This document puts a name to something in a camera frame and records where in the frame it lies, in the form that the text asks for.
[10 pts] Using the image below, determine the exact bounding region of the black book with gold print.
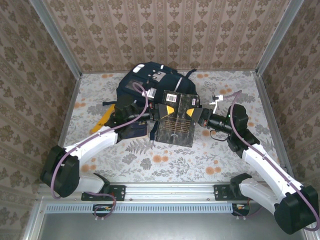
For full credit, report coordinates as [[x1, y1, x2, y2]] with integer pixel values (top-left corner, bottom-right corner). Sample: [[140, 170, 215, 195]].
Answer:
[[149, 89, 202, 148]]

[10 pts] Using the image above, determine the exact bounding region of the yellow illustrated book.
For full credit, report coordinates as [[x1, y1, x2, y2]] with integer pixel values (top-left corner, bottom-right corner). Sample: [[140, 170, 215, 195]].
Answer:
[[91, 104, 116, 135]]

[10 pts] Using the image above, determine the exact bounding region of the navy book with yellow label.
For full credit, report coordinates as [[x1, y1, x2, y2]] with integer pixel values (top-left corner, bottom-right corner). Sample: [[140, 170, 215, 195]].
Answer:
[[129, 121, 148, 141]]

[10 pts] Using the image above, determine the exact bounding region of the navy blue backpack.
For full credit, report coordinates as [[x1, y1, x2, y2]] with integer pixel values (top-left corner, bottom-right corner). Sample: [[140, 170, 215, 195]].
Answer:
[[102, 61, 201, 141]]

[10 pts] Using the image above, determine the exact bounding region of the floral table cover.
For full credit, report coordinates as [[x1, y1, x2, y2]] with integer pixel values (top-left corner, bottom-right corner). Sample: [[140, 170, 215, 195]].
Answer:
[[53, 71, 286, 183]]

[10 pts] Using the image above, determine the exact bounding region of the grey metal sheet panel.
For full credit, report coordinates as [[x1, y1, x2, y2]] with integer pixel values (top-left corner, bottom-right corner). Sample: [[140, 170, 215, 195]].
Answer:
[[22, 199, 320, 240]]

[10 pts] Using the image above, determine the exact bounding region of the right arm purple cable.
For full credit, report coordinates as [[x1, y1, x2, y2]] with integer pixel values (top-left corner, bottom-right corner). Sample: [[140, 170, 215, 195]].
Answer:
[[224, 89, 320, 232]]

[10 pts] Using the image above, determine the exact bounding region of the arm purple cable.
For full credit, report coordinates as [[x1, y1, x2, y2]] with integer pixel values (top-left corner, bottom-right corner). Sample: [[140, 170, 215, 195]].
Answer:
[[224, 89, 320, 232], [50, 82, 150, 221]]

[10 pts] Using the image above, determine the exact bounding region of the right aluminium side rail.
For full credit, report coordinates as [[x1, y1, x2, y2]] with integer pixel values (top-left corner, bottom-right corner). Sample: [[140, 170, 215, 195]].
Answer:
[[252, 71, 296, 182]]

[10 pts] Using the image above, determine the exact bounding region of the aluminium side rail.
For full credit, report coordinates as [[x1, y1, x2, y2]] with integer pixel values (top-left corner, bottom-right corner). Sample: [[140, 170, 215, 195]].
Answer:
[[47, 72, 82, 183], [252, 71, 296, 182]]

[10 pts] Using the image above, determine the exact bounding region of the left aluminium side rail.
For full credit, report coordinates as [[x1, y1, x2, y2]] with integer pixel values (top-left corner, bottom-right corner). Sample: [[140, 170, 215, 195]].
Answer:
[[47, 72, 82, 183]]

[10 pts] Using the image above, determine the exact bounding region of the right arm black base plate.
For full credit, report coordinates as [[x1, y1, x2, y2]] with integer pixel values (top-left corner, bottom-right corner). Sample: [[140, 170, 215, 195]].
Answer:
[[213, 184, 261, 202]]

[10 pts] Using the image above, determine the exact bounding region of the aluminium mounting rail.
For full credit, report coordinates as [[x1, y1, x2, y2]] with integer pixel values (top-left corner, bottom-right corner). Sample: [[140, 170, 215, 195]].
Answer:
[[37, 181, 307, 202]]

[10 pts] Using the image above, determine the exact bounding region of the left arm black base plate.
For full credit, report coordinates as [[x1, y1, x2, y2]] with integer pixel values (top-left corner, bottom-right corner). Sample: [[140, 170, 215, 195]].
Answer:
[[81, 184, 126, 202]]

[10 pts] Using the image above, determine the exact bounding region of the right aluminium frame post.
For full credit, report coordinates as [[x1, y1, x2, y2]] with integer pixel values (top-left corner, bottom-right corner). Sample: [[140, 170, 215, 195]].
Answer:
[[256, 0, 305, 75]]

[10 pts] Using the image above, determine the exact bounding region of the aluminium frame post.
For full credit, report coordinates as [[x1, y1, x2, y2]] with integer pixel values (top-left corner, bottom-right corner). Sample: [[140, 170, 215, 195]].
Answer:
[[29, 0, 83, 78], [256, 0, 305, 75]]

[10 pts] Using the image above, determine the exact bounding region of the right small wired connector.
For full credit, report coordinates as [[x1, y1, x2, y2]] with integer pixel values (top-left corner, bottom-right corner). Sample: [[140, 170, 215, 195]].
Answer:
[[231, 202, 251, 216]]

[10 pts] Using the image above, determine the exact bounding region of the small wired connector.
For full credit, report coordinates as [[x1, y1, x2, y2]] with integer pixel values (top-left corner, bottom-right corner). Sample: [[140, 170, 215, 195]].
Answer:
[[92, 203, 113, 217], [231, 202, 251, 216]]

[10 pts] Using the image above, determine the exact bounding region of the grey slotted cable duct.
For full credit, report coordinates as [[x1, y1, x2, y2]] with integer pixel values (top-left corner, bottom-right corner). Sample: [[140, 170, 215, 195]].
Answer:
[[44, 202, 251, 214]]

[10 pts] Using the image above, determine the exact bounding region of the left aluminium frame post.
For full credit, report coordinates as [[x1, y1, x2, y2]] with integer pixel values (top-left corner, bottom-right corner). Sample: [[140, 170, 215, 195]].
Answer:
[[29, 0, 83, 78]]

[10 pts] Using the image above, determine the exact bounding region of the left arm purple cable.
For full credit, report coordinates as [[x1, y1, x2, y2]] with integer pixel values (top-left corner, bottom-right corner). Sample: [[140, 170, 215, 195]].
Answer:
[[50, 82, 150, 221]]

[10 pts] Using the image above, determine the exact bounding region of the left small wired connector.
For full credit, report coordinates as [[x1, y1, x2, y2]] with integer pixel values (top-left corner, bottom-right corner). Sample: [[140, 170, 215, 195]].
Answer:
[[92, 203, 113, 217]]

